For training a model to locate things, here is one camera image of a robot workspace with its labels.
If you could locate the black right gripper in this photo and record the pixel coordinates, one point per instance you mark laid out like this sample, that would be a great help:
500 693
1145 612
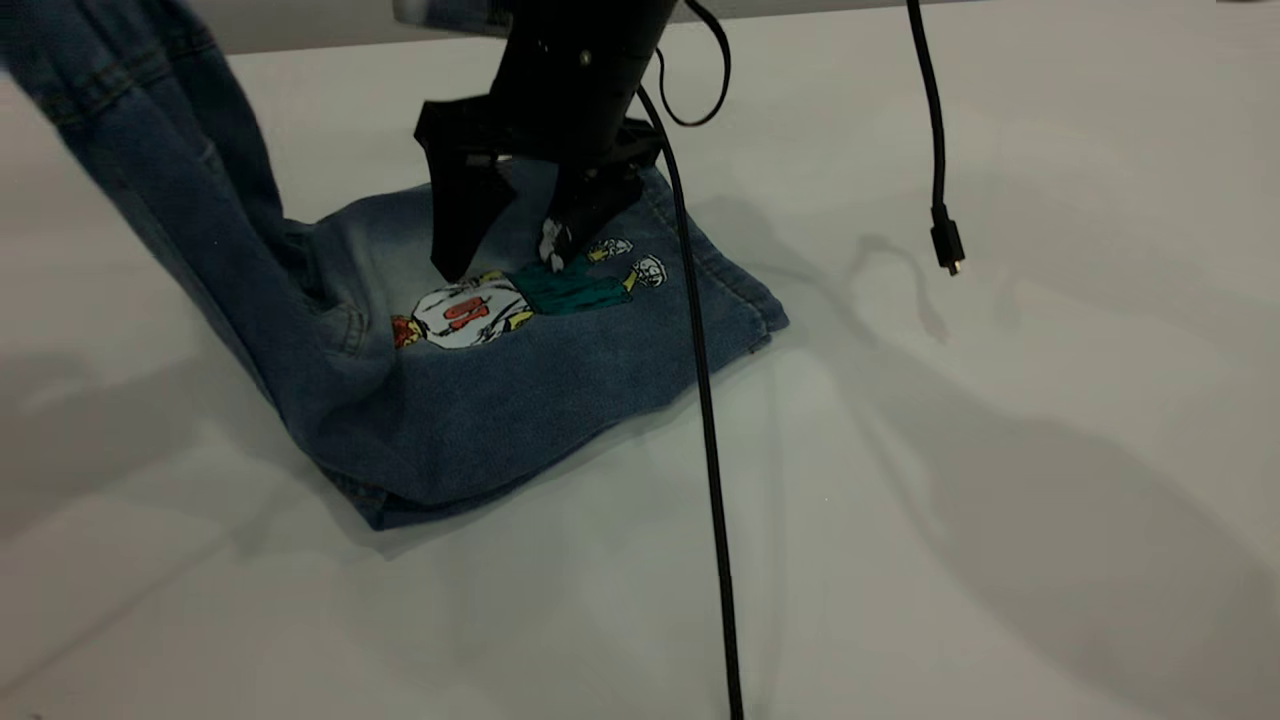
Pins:
580 70

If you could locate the blue denim pants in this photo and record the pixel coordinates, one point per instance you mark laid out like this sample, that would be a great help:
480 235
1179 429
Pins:
500 400

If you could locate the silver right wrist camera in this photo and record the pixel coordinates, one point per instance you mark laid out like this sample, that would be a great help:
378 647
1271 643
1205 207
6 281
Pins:
450 15

